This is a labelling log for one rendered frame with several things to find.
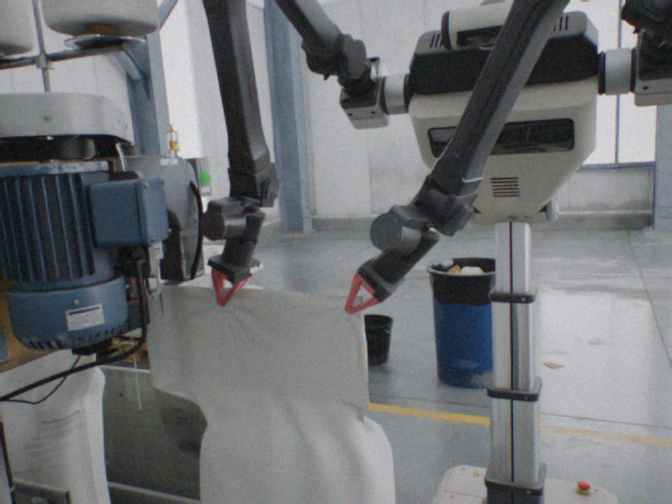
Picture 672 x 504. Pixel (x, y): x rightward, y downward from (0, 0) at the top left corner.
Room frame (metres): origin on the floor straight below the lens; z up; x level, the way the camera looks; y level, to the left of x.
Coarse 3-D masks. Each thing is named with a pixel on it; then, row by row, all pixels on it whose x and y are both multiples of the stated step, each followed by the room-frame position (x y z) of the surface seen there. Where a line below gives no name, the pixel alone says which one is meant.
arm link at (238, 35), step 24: (216, 0) 0.93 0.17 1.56; (240, 0) 0.95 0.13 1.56; (216, 24) 0.95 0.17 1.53; (240, 24) 0.97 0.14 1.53; (216, 48) 0.97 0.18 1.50; (240, 48) 0.97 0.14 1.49; (216, 72) 1.00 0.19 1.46; (240, 72) 0.98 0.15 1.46; (240, 96) 0.99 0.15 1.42; (240, 120) 1.01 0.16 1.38; (240, 144) 1.03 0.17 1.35; (264, 144) 1.06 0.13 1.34; (240, 168) 1.05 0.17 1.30; (264, 168) 1.06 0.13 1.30; (240, 192) 1.08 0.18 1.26
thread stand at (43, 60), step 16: (32, 0) 1.00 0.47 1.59; (80, 48) 0.97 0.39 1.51; (96, 48) 0.96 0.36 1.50; (112, 48) 0.94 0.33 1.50; (128, 48) 0.94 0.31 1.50; (0, 64) 1.04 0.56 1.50; (16, 64) 1.03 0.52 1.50; (32, 64) 1.02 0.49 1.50; (48, 64) 0.99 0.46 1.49; (48, 80) 1.00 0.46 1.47
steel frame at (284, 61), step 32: (288, 32) 9.57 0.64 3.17; (128, 64) 6.56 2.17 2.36; (160, 64) 6.83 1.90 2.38; (288, 64) 9.75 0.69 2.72; (160, 96) 6.77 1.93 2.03; (288, 96) 9.77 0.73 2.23; (160, 128) 6.71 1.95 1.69; (288, 128) 9.79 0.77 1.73; (288, 160) 9.81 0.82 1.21; (288, 192) 9.83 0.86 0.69; (288, 224) 9.85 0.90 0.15
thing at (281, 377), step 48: (192, 288) 1.13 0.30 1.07; (240, 288) 1.10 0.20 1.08; (192, 336) 1.14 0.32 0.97; (240, 336) 1.11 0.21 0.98; (288, 336) 1.03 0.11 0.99; (336, 336) 0.99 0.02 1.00; (192, 384) 1.15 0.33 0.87; (240, 384) 1.11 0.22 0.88; (288, 384) 1.04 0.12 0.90; (336, 384) 0.99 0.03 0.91; (240, 432) 1.03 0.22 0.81; (288, 432) 1.00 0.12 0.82; (336, 432) 0.97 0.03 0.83; (384, 432) 1.03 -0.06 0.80; (240, 480) 1.02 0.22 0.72; (288, 480) 0.97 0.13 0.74; (336, 480) 0.94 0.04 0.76; (384, 480) 0.98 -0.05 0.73
